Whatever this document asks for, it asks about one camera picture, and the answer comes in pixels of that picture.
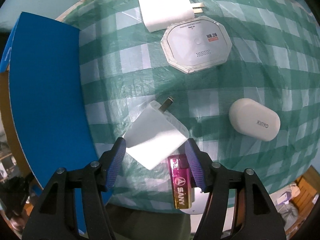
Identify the white octagonal device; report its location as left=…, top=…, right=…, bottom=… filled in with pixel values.
left=161, top=16, right=232, bottom=74

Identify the magenta gold lighter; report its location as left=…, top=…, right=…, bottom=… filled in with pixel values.
left=168, top=154, right=192, bottom=210

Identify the large-check green tablecloth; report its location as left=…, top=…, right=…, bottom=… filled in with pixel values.
left=62, top=0, right=320, bottom=214

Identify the green trousers leg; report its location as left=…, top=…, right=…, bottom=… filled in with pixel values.
left=106, top=204, right=191, bottom=240

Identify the white charger cube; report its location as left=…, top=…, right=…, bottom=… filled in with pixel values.
left=124, top=97, right=189, bottom=170
left=138, top=0, right=204, bottom=33

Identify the white earbuds case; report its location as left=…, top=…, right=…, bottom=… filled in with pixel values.
left=229, top=98, right=280, bottom=141

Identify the blue-edged cardboard box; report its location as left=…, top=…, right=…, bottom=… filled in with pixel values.
left=0, top=11, right=113, bottom=235

